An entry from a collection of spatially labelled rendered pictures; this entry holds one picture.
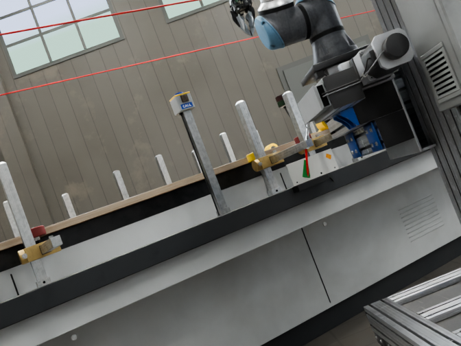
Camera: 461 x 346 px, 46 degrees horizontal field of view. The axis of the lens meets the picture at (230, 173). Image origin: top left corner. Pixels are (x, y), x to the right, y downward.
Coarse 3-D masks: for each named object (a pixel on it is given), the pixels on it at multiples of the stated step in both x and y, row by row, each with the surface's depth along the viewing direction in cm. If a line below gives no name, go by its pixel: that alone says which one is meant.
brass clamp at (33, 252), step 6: (30, 246) 188; (36, 246) 189; (18, 252) 187; (24, 252) 187; (30, 252) 187; (36, 252) 188; (48, 252) 190; (54, 252) 191; (24, 258) 186; (30, 258) 187; (36, 258) 188
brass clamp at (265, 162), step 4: (276, 152) 237; (268, 156) 235; (256, 160) 234; (260, 160) 233; (264, 160) 234; (268, 160) 235; (280, 160) 237; (252, 164) 235; (256, 164) 233; (260, 164) 232; (264, 164) 234; (268, 164) 234; (272, 164) 235; (276, 164) 239; (252, 168) 236; (256, 168) 234; (260, 168) 233; (264, 168) 233
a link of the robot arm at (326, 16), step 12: (300, 0) 175; (312, 0) 173; (324, 0) 173; (312, 12) 172; (324, 12) 173; (336, 12) 175; (312, 24) 173; (324, 24) 173; (336, 24) 173; (312, 36) 176
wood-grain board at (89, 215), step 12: (324, 132) 272; (288, 144) 261; (216, 168) 243; (228, 168) 245; (180, 180) 234; (192, 180) 237; (156, 192) 229; (120, 204) 221; (132, 204) 225; (84, 216) 214; (96, 216) 216; (48, 228) 208; (60, 228) 210; (12, 240) 202
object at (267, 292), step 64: (192, 192) 241; (256, 192) 255; (384, 192) 287; (0, 256) 204; (64, 256) 213; (256, 256) 248; (320, 256) 263; (384, 256) 279; (448, 256) 300; (128, 320) 219; (192, 320) 230; (256, 320) 242; (320, 320) 258
